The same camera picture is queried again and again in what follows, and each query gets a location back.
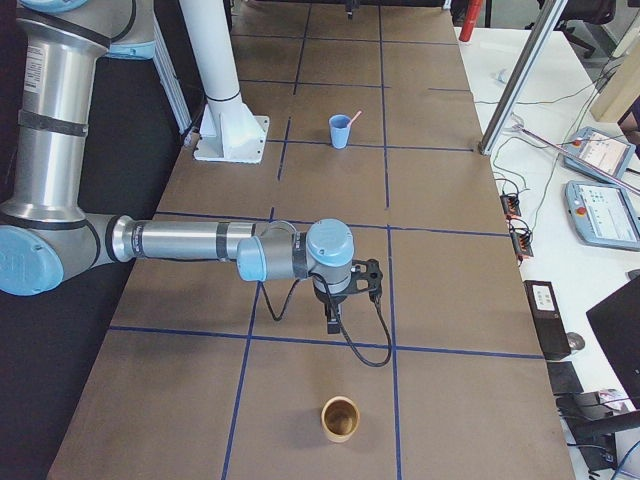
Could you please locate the pink thin rod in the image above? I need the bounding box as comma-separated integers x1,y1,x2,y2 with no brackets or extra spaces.
519,126,639,195

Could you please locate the white mast base plate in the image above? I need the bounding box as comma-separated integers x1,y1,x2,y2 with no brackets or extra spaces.
194,101,270,164

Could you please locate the lower teach pendant tablet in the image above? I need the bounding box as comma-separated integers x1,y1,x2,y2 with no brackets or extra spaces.
564,181,639,251

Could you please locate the blue ribbed paper cup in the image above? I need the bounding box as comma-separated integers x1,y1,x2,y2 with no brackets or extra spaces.
328,114,351,149

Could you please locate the white camera mast pole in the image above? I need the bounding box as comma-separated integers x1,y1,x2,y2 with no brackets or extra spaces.
180,0,241,104

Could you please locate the orange connector board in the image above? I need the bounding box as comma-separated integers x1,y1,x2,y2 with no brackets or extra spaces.
500,193,521,219
508,219,534,261

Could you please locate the red fire extinguisher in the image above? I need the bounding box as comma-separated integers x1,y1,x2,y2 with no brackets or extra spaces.
458,0,484,43

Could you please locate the bamboo wooden cup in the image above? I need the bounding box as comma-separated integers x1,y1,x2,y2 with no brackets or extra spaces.
320,396,360,443

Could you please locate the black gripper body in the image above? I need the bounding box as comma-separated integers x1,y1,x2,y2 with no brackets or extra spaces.
313,282,348,316

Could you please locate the upper orange connector board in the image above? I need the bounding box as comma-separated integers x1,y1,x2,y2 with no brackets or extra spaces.
500,193,521,219

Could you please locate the aluminium frame post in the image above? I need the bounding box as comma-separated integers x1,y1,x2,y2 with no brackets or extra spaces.
479,0,568,155

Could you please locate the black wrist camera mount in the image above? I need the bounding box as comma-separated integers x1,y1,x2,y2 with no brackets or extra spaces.
347,259,383,303

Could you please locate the black laptop corner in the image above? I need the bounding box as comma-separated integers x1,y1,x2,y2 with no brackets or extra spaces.
586,278,640,408

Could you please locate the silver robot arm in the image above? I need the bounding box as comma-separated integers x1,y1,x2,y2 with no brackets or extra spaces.
1,1,168,337

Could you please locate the upper teach pendant tablet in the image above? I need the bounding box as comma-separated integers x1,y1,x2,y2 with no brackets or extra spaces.
564,126,635,182

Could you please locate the black power adapter box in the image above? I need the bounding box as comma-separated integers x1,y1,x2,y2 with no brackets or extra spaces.
523,280,571,361

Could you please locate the lower orange connector board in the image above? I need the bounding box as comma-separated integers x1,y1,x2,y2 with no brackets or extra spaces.
508,219,534,261

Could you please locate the teach pendant tablet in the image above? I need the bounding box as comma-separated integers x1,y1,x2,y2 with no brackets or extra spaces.
564,126,635,182
564,181,639,251

